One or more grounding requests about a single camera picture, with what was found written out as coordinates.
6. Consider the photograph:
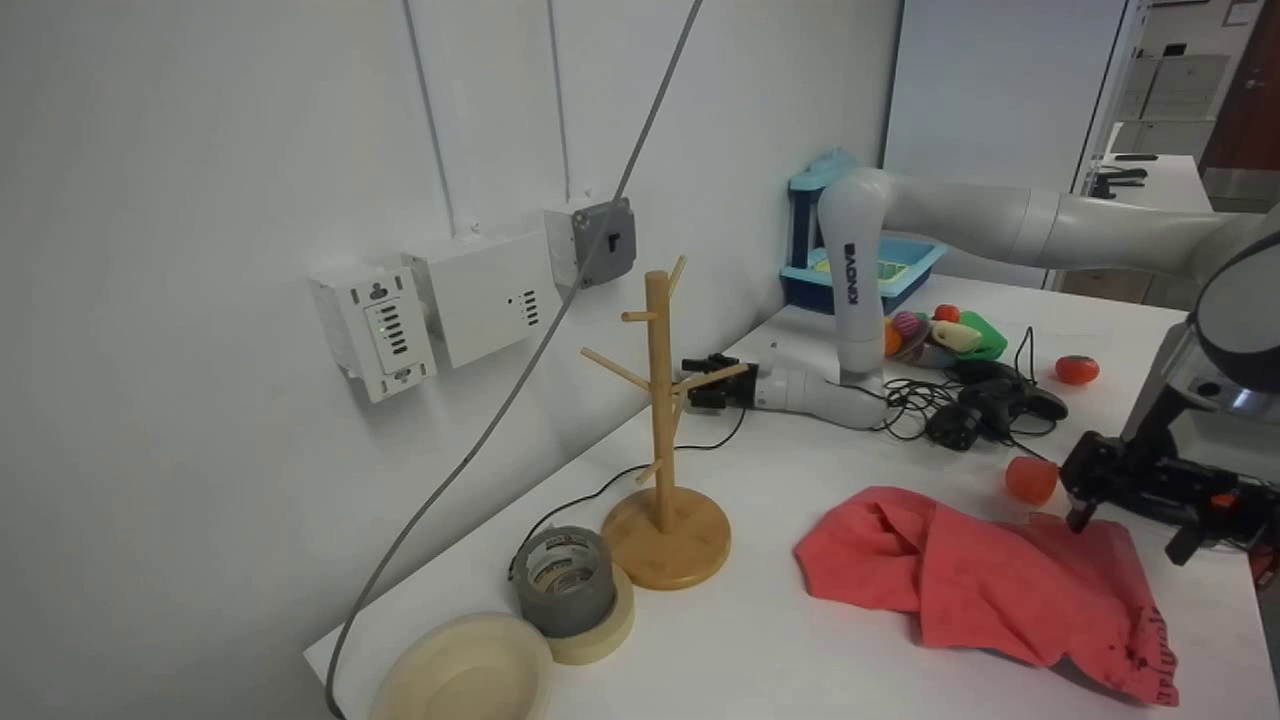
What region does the white wall socket with ports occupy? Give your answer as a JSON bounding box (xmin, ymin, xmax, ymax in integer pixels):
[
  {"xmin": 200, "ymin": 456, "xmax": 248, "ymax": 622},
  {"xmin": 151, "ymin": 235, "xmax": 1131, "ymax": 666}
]
[{"xmin": 308, "ymin": 257, "xmax": 439, "ymax": 406}]

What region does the black power adapter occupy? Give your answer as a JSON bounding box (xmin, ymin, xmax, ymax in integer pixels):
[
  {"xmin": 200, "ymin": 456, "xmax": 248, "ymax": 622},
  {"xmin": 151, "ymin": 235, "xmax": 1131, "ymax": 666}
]
[{"xmin": 925, "ymin": 398, "xmax": 990, "ymax": 451}]

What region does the pink orange knit toy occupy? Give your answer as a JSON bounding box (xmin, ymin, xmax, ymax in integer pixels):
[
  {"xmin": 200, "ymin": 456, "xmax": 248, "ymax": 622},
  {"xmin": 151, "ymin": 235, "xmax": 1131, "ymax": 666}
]
[{"xmin": 878, "ymin": 308, "xmax": 931, "ymax": 369}]

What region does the wooden mug tree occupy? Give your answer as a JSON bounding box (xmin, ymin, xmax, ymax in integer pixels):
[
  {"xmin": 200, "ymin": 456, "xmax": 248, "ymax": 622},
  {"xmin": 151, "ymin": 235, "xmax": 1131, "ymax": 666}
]
[{"xmin": 580, "ymin": 253, "xmax": 735, "ymax": 594}]

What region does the yellow green grid item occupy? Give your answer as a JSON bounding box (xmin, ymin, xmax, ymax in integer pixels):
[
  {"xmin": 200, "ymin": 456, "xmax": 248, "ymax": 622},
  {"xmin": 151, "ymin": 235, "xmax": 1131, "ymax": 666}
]
[{"xmin": 870, "ymin": 253, "xmax": 926, "ymax": 300}]

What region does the grey wall cable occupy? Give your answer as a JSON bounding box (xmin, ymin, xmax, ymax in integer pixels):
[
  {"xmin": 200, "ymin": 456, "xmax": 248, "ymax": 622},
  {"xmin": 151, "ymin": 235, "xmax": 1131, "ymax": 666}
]
[{"xmin": 321, "ymin": 0, "xmax": 706, "ymax": 720}]

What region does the black plastic device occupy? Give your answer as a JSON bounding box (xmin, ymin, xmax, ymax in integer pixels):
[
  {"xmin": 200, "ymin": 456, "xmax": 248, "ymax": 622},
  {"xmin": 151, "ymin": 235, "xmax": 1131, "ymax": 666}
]
[{"xmin": 953, "ymin": 362, "xmax": 1072, "ymax": 435}]

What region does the cream tape roll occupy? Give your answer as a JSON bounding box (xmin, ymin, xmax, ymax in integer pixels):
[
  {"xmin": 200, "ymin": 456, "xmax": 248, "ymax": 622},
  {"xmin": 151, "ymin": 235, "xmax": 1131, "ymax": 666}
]
[{"xmin": 544, "ymin": 572, "xmax": 640, "ymax": 666}]

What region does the black cable connector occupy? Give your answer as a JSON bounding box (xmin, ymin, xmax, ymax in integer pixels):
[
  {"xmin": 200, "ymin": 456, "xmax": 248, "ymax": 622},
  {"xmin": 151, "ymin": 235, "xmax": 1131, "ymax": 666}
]
[{"xmin": 681, "ymin": 352, "xmax": 763, "ymax": 417}]

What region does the plain white wall box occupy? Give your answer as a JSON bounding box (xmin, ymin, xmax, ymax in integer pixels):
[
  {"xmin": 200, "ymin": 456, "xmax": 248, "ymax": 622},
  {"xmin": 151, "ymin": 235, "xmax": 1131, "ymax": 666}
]
[{"xmin": 404, "ymin": 227, "xmax": 563, "ymax": 371}]

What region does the grey tape roll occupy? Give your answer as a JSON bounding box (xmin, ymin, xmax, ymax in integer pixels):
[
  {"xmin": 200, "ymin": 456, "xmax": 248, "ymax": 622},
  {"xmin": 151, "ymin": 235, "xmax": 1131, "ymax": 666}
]
[{"xmin": 505, "ymin": 525, "xmax": 621, "ymax": 640}]

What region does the green plush toy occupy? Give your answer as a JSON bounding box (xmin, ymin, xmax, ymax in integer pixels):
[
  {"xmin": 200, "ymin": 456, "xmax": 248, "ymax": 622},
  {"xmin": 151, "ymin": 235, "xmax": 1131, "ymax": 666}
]
[{"xmin": 931, "ymin": 308, "xmax": 1012, "ymax": 369}]

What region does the blue plastic stand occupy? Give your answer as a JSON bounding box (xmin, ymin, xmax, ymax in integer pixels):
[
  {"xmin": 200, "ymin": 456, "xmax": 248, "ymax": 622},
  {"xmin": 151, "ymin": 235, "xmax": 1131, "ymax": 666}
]
[{"xmin": 784, "ymin": 147, "xmax": 859, "ymax": 274}]

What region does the light blue plastic tray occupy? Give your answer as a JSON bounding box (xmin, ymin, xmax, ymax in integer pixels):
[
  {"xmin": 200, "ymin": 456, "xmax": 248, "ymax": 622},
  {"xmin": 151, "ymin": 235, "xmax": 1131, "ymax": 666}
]
[{"xmin": 774, "ymin": 232, "xmax": 953, "ymax": 319}]

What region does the black cable bundle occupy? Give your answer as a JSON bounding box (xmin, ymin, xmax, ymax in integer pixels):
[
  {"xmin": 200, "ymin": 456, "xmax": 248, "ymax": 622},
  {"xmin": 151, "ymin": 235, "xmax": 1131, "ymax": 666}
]
[{"xmin": 870, "ymin": 325, "xmax": 1075, "ymax": 471}]

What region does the white wall conduit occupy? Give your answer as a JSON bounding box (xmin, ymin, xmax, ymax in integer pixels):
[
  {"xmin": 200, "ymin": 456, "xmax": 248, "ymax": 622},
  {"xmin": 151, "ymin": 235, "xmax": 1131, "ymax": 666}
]
[{"xmin": 395, "ymin": 0, "xmax": 464, "ymax": 241}]

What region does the small red plastic cup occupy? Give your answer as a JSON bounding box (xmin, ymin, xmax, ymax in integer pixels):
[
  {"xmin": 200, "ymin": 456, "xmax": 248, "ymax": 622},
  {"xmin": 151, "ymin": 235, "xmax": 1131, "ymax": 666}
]
[{"xmin": 1052, "ymin": 352, "xmax": 1105, "ymax": 392}]

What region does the thin black cable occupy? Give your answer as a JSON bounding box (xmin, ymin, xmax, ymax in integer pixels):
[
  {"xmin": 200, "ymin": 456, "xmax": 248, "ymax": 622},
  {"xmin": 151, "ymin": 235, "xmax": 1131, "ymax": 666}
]
[{"xmin": 519, "ymin": 395, "xmax": 750, "ymax": 544}]

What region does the white desk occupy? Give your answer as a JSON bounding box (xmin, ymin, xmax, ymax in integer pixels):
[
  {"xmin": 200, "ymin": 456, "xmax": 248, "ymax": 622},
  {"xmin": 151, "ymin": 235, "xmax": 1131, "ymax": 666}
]
[{"xmin": 1075, "ymin": 118, "xmax": 1215, "ymax": 215}]

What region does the brown wooden door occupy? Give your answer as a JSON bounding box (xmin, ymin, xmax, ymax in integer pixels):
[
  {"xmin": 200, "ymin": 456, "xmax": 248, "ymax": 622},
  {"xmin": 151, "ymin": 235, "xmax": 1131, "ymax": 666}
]
[{"xmin": 1195, "ymin": 0, "xmax": 1280, "ymax": 174}]

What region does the grey junction box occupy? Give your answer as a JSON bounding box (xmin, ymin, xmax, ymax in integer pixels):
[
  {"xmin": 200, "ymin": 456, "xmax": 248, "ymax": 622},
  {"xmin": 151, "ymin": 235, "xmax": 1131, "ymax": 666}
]
[{"xmin": 541, "ymin": 192, "xmax": 640, "ymax": 293}]

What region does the small black gadget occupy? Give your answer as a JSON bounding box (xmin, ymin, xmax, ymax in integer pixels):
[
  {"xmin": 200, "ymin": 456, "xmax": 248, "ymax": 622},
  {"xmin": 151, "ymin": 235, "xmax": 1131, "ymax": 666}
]
[{"xmin": 1084, "ymin": 162, "xmax": 1153, "ymax": 204}]

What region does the cream plastic bowl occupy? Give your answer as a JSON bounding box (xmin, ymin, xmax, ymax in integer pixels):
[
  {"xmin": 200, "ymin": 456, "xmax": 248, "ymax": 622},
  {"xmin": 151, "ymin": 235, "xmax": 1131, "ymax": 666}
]
[{"xmin": 371, "ymin": 608, "xmax": 557, "ymax": 720}]

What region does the orange printed sweater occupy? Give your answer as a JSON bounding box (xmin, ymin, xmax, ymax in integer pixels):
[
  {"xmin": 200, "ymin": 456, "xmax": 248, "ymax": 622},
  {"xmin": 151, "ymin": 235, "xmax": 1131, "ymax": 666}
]
[{"xmin": 790, "ymin": 484, "xmax": 1183, "ymax": 713}]

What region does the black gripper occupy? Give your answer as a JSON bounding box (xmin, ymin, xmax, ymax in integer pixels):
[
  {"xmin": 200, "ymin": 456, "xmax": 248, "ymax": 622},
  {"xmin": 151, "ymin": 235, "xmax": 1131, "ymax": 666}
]
[{"xmin": 1055, "ymin": 428, "xmax": 1280, "ymax": 567}]

